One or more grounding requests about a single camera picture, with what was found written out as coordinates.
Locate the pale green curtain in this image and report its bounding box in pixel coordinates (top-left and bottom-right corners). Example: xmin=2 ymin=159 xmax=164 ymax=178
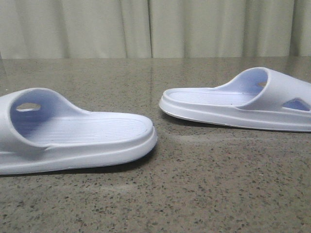
xmin=0 ymin=0 xmax=311 ymax=59

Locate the light blue slipper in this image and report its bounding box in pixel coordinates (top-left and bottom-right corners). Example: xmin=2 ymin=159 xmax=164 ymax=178
xmin=0 ymin=88 xmax=157 ymax=175
xmin=159 ymin=67 xmax=311 ymax=132

